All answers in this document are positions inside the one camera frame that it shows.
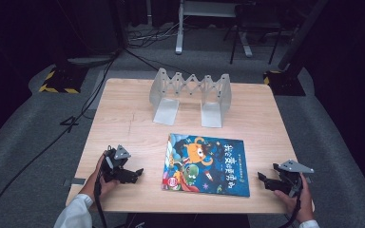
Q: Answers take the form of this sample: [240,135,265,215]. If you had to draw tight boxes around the black chair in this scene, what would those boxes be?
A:
[222,2,283,66]

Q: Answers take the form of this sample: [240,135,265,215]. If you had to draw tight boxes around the person's left hand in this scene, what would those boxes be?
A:
[81,151,122,202]

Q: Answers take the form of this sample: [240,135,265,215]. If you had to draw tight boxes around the hand-held gripper black cable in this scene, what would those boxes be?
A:
[93,167,109,228]
[279,193,302,228]

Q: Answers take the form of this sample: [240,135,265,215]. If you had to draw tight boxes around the tangle of floor cables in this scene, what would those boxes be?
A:
[126,21,181,49]

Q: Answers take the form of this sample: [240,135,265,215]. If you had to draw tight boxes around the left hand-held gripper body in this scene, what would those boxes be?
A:
[102,144,133,183]

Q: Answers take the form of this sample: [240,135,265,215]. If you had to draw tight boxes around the left hand-held gripper black cable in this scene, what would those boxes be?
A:
[93,167,109,228]

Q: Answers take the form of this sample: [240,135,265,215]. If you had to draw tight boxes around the long black floor cable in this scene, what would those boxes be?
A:
[0,50,122,228]

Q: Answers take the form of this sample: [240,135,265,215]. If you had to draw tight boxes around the yellow black striped stand base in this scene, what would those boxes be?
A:
[38,66,89,95]
[262,69,307,97]

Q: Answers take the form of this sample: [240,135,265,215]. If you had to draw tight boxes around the grey tape strip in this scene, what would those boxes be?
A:
[63,178,86,187]

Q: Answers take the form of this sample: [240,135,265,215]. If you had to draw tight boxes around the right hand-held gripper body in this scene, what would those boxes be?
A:
[272,159,316,198]

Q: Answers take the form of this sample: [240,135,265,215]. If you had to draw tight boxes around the translucent expandable book rack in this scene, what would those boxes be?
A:
[148,67,233,129]

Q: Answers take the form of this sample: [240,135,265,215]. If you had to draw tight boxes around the white desk frame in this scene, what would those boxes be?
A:
[174,0,254,58]

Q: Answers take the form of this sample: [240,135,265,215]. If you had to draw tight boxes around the dark slanted metal stand pole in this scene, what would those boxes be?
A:
[277,0,330,72]

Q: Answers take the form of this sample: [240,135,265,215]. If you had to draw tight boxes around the right hand-held gripper black cable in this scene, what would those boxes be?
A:
[279,193,302,228]

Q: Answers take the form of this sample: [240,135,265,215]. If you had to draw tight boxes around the person's right hand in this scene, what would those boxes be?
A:
[273,173,316,224]

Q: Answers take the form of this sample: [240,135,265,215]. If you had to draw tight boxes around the blue illustrated children's book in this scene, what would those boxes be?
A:
[161,132,251,198]

